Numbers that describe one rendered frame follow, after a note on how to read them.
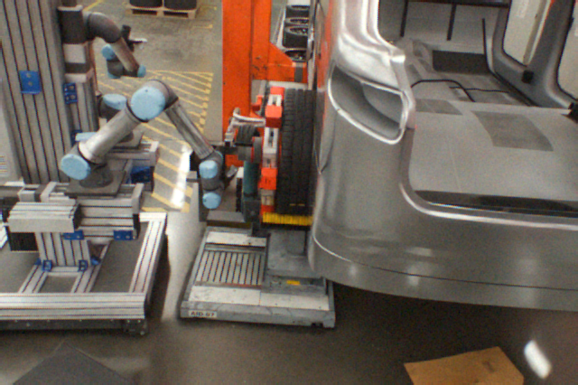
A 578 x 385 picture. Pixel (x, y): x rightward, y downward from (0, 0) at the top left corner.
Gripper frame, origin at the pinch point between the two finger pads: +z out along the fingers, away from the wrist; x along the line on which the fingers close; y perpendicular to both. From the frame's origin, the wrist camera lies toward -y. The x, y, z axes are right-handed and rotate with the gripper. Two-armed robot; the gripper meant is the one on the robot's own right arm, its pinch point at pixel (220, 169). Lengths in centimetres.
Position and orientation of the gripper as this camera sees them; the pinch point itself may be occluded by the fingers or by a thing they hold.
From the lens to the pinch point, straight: 241.1
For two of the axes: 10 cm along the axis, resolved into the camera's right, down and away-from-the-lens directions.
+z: 0.0, -4.9, 8.7
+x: -10.0, -0.6, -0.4
